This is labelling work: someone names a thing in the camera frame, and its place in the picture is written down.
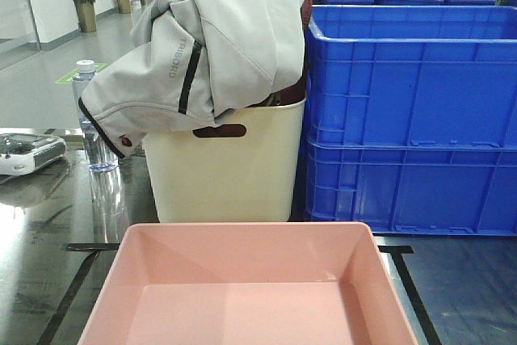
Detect large blue crate lower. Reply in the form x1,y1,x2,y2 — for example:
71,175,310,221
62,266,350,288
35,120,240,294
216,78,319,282
305,141,516,236

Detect clear water bottle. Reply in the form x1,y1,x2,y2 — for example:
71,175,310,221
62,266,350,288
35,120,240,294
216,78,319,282
72,60,118,173

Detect pink plastic bin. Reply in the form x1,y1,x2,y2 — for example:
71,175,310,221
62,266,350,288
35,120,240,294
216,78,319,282
79,222,416,344

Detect light grey jacket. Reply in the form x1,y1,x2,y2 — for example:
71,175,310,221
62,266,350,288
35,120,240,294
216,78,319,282
78,0,307,158

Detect cream plastic basket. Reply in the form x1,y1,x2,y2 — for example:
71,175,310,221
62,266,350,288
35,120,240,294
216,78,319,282
143,101,305,223

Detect large blue crate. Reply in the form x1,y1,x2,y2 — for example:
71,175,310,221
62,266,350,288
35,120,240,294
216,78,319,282
306,6,516,149
305,141,516,236

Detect large blue crate upper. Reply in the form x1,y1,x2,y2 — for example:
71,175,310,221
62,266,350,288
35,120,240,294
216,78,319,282
306,6,516,149

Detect white remote controller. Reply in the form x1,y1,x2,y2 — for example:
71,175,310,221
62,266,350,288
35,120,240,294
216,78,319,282
1,133,66,176

